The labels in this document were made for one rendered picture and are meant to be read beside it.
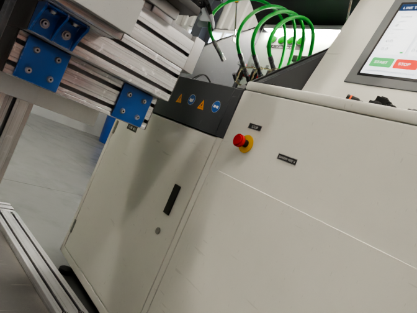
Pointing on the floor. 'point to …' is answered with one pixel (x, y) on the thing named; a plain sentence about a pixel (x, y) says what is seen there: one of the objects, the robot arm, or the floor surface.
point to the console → (306, 203)
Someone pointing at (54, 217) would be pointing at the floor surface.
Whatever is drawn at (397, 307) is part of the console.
